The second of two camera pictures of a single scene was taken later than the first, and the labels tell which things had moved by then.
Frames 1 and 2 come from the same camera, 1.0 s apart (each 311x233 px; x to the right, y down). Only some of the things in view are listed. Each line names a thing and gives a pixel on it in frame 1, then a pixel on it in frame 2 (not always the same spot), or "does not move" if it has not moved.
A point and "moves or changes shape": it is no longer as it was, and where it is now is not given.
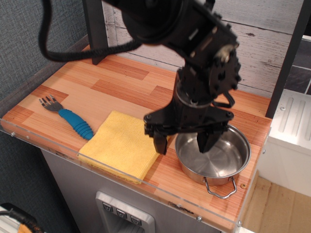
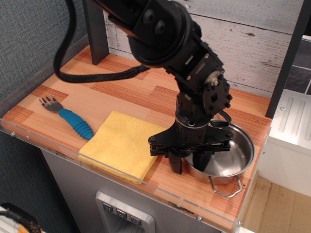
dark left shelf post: (94, 15) does not move
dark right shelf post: (289, 60) does not move
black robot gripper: (204, 118) → (180, 141)
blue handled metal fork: (77, 124) does not move
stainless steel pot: (218, 165) moves or changes shape
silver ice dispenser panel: (117, 216) does not move
